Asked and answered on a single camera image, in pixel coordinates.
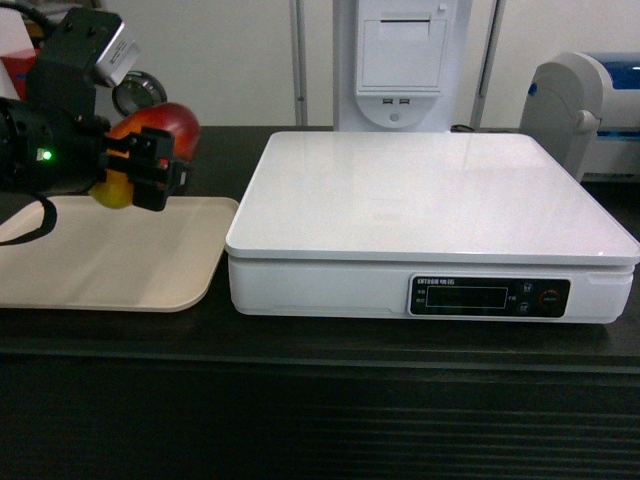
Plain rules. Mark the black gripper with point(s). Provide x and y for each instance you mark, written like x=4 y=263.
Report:
x=52 y=141

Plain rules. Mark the dark red mango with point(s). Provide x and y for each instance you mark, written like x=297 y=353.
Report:
x=172 y=117

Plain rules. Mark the black checkout counter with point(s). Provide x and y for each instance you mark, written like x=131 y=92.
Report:
x=209 y=393

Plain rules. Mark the white checkout scale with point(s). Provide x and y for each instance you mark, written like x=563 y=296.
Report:
x=436 y=226

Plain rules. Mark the black barcode scanner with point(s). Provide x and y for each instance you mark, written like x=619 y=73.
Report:
x=138 y=90

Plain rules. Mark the beige plastic tray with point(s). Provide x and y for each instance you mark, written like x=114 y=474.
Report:
x=119 y=260

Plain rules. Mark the red fire extinguisher box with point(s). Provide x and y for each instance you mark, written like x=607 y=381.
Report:
x=18 y=65

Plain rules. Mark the white receipt printer terminal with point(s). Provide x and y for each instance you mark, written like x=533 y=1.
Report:
x=397 y=65

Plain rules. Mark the grey blue bagging machine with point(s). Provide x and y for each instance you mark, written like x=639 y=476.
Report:
x=583 y=109

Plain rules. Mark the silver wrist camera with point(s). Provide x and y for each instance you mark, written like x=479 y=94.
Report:
x=117 y=58

